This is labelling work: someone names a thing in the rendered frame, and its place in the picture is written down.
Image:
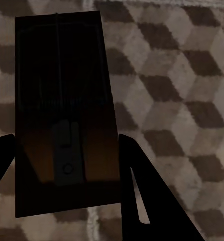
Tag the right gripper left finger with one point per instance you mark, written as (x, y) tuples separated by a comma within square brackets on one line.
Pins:
[(7, 152)]

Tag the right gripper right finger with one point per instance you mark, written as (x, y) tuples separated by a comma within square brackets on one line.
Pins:
[(168, 220)]

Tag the mousetrap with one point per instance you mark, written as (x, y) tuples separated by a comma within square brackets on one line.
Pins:
[(66, 138)]

